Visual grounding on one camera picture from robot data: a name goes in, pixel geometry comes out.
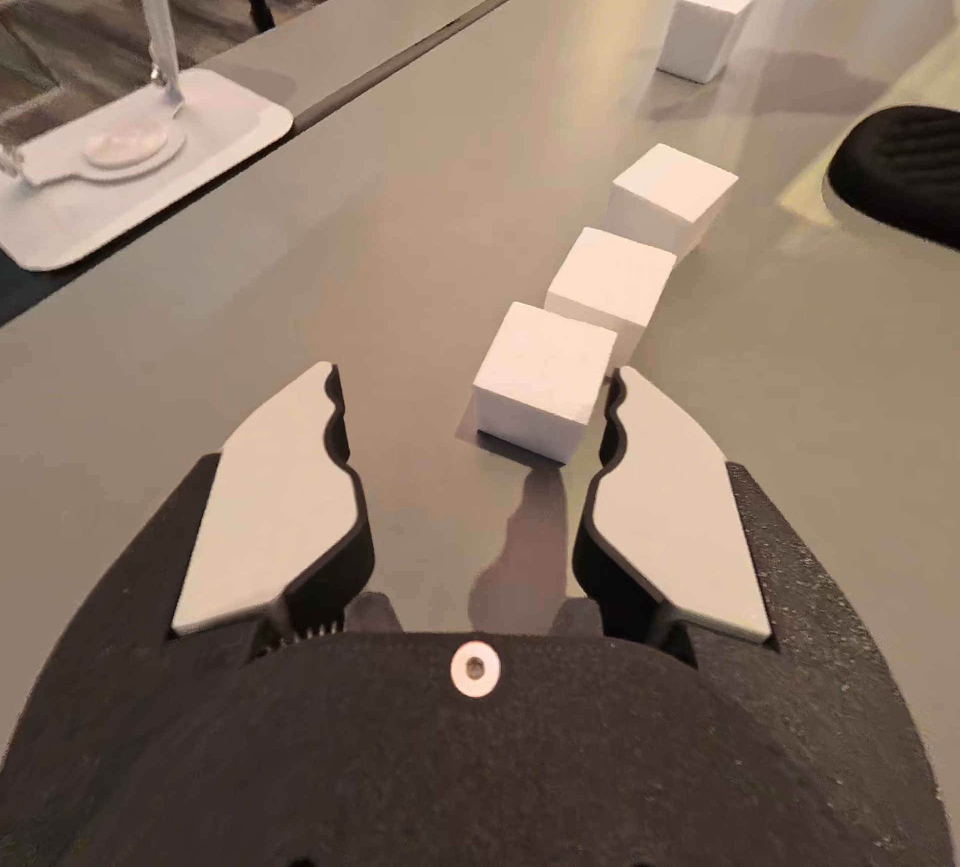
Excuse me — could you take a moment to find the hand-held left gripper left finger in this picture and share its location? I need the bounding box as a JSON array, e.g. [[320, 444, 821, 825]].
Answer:
[[171, 360, 376, 643]]

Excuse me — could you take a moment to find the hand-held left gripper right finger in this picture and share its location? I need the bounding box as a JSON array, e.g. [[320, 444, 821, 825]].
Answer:
[[572, 364, 774, 649]]

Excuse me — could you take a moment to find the white hard foam cube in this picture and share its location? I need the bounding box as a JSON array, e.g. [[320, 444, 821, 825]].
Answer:
[[472, 302, 618, 465], [606, 144, 740, 258], [545, 227, 678, 367], [656, 0, 762, 85]]

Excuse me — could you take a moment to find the black padded wrist rest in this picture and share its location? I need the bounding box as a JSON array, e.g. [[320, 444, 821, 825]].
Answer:
[[821, 105, 960, 253]]

